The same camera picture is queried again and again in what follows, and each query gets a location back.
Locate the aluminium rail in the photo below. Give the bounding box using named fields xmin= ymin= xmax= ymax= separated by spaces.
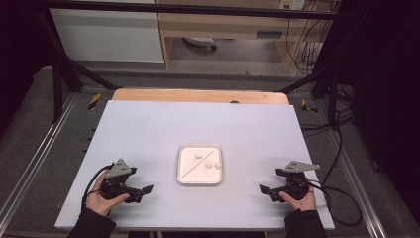
xmin=0 ymin=93 xmax=79 ymax=226
xmin=328 ymin=130 xmax=388 ymax=238

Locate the black curtain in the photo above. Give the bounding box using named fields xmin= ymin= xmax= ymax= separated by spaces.
xmin=0 ymin=0 xmax=56 ymax=133
xmin=313 ymin=0 xmax=420 ymax=226

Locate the person's left hand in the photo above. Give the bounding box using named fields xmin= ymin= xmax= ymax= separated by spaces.
xmin=86 ymin=178 xmax=131 ymax=217

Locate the black metal frame bar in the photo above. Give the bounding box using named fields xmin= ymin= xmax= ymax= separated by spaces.
xmin=33 ymin=0 xmax=341 ymax=20

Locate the black floor cable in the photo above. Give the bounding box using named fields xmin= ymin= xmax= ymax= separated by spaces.
xmin=298 ymin=107 xmax=357 ymax=187

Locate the bundle of black cables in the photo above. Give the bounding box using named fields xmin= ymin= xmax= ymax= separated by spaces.
xmin=284 ymin=9 xmax=329 ymax=76

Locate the wooden table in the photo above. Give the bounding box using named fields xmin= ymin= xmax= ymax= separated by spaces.
xmin=112 ymin=87 xmax=290 ymax=106

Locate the person's right hand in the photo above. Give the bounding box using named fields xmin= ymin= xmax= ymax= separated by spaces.
xmin=278 ymin=178 xmax=318 ymax=212

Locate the black metal stand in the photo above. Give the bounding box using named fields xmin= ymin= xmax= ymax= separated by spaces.
xmin=33 ymin=6 xmax=124 ymax=124
xmin=278 ymin=63 xmax=343 ymax=128

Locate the light wooden desk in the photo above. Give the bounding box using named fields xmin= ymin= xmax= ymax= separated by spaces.
xmin=155 ymin=0 xmax=341 ymax=72

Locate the square white tray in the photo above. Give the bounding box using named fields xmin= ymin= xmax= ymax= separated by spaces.
xmin=176 ymin=143 xmax=224 ymax=185

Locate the white power strip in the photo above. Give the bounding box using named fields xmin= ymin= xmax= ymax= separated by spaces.
xmin=278 ymin=0 xmax=306 ymax=11

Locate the right hand-held gripper cable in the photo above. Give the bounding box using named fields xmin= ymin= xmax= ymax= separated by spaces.
xmin=306 ymin=178 xmax=364 ymax=228

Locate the yellow black tape strip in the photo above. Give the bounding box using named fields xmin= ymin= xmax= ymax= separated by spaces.
xmin=300 ymin=98 xmax=319 ymax=114
xmin=87 ymin=92 xmax=102 ymax=111

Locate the left hand-held gripper cable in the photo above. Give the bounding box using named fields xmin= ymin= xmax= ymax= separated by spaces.
xmin=80 ymin=164 xmax=115 ymax=212

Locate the white chair base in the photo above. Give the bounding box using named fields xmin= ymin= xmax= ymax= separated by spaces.
xmin=182 ymin=36 xmax=218 ymax=52

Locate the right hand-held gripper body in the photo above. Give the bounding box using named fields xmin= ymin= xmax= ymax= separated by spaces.
xmin=271 ymin=161 xmax=321 ymax=201

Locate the hand-held gripper cable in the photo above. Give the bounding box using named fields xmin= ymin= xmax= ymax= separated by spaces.
xmin=306 ymin=178 xmax=364 ymax=228
xmin=80 ymin=164 xmax=115 ymax=212

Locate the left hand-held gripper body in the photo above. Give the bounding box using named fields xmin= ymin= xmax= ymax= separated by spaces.
xmin=98 ymin=158 xmax=144 ymax=203

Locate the white cabinet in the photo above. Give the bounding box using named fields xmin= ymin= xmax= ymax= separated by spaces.
xmin=49 ymin=8 xmax=165 ymax=64

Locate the white board sheet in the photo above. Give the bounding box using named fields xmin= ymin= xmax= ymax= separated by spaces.
xmin=53 ymin=99 xmax=335 ymax=231

